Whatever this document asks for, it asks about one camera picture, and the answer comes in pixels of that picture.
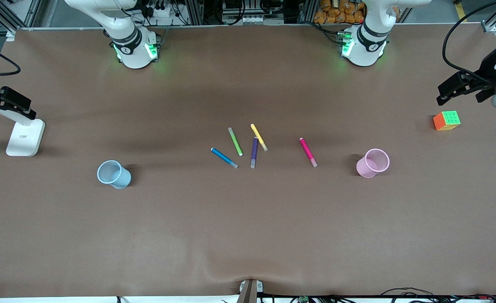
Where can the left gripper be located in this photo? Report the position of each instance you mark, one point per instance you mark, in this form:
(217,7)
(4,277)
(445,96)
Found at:
(488,67)

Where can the pink marker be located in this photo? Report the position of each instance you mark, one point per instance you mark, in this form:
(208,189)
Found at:
(307,151)

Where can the blue marker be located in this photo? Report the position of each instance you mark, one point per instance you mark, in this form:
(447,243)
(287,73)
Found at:
(224,158)

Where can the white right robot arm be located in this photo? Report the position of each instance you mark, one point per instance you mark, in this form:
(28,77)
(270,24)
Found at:
(134,54)

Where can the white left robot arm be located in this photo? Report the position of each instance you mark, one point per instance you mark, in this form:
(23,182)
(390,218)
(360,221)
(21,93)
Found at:
(363,54)

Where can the colourful puzzle cube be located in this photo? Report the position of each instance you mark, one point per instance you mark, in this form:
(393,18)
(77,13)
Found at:
(447,120)

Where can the white lamp stand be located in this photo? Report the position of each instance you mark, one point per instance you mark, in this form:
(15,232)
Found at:
(25,139)

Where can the pink cup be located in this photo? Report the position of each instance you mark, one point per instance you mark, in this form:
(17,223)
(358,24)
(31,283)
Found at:
(365,168)

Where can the light blue cup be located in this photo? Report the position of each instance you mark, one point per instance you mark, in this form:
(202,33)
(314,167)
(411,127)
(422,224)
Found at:
(121,179)

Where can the orange bag pile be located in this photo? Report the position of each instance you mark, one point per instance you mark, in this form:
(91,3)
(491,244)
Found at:
(340,12)

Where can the white power strip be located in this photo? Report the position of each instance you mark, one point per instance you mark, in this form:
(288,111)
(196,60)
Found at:
(163,11)

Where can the yellow marker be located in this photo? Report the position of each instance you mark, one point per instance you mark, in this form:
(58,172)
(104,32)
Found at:
(258,136)

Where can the purple marker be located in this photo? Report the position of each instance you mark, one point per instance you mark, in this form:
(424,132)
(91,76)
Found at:
(254,152)

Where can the green marker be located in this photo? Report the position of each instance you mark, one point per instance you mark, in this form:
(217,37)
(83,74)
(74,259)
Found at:
(235,142)

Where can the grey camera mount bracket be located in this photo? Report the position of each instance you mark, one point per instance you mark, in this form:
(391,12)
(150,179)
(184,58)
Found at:
(250,291)

